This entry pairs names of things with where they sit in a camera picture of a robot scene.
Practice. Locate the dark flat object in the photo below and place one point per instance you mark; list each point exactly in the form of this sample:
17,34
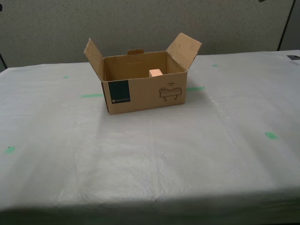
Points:
294,57

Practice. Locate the light wooden block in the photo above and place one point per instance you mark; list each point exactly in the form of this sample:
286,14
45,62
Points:
155,73

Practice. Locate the white plastic table cover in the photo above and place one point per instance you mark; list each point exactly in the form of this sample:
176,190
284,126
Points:
150,164

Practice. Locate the long green tape strip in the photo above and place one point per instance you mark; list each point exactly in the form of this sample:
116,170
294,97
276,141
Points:
195,88
92,95

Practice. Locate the brown cardboard box flaps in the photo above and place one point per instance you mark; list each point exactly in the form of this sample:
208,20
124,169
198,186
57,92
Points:
145,98

